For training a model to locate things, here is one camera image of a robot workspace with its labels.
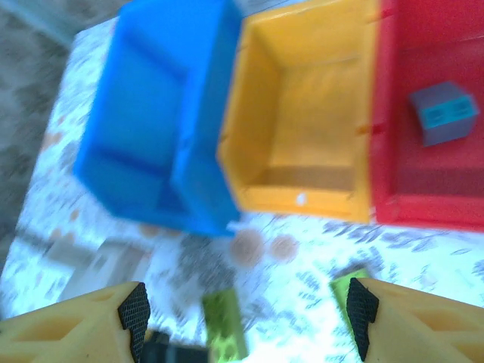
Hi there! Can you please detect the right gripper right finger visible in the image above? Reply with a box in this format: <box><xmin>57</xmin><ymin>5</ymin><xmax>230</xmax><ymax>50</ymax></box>
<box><xmin>346</xmin><ymin>277</ymin><xmax>484</xmax><ymax>363</ymax></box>

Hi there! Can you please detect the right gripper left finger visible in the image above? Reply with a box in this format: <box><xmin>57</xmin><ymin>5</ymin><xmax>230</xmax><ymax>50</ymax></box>
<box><xmin>0</xmin><ymin>281</ymin><xmax>152</xmax><ymax>363</ymax></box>

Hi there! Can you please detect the green lego brick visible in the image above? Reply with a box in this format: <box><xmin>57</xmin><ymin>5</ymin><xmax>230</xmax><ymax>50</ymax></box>
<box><xmin>328</xmin><ymin>266</ymin><xmax>370</xmax><ymax>303</ymax></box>
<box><xmin>200</xmin><ymin>289</ymin><xmax>250</xmax><ymax>363</ymax></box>

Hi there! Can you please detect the floral patterned table cover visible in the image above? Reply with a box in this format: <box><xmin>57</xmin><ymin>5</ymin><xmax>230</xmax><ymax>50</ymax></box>
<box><xmin>0</xmin><ymin>0</ymin><xmax>484</xmax><ymax>363</ymax></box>

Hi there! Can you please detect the red plastic bin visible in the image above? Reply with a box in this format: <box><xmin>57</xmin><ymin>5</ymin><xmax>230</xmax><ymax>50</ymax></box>
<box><xmin>368</xmin><ymin>0</ymin><xmax>484</xmax><ymax>232</ymax></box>

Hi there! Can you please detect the blue lego brick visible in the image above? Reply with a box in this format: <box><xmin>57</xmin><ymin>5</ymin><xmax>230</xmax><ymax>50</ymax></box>
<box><xmin>408</xmin><ymin>80</ymin><xmax>479</xmax><ymax>147</ymax></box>

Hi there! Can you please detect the blue plastic bin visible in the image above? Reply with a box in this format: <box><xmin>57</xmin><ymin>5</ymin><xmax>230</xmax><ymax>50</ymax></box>
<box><xmin>71</xmin><ymin>0</ymin><xmax>245</xmax><ymax>237</ymax></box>

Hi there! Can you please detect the yellow plastic bin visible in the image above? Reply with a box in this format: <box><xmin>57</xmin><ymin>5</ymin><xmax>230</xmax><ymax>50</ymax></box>
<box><xmin>216</xmin><ymin>0</ymin><xmax>381</xmax><ymax>224</ymax></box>

